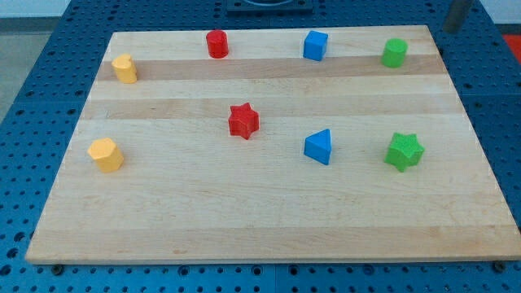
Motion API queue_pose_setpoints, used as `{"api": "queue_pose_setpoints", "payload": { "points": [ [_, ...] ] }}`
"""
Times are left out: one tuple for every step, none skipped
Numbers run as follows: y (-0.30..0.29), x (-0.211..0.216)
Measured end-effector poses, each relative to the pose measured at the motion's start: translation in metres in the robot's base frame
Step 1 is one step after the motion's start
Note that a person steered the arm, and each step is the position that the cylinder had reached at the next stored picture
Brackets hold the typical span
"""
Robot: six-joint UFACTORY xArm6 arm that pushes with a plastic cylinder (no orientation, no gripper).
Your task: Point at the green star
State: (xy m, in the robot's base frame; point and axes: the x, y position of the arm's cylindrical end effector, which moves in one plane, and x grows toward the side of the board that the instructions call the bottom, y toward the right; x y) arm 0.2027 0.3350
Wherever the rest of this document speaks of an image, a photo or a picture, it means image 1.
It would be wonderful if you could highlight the green cylinder block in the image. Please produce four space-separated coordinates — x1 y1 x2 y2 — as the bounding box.
381 38 408 68

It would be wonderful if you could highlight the green star block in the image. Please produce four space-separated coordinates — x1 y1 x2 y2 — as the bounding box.
384 133 425 173

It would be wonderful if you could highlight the blue cube block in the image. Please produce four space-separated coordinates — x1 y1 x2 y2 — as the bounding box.
303 30 329 61

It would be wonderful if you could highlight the red cylinder block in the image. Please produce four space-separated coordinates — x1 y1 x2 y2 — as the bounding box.
206 29 229 59

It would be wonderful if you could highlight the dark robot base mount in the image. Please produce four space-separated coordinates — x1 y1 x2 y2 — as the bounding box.
225 0 313 15

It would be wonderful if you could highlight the yellow hexagon block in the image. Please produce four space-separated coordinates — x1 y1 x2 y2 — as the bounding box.
87 138 124 173

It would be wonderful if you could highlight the wooden board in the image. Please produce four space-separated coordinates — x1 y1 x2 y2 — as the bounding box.
26 25 520 265

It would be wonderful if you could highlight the grey metal pointer rod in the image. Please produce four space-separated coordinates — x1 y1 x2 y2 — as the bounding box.
442 0 474 34

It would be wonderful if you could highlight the yellow heart block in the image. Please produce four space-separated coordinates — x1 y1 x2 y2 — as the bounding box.
112 54 138 84

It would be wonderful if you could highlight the red star block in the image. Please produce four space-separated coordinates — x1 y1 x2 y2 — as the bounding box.
228 103 260 140

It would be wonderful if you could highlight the blue triangle block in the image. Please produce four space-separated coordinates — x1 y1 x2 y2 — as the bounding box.
304 129 332 165

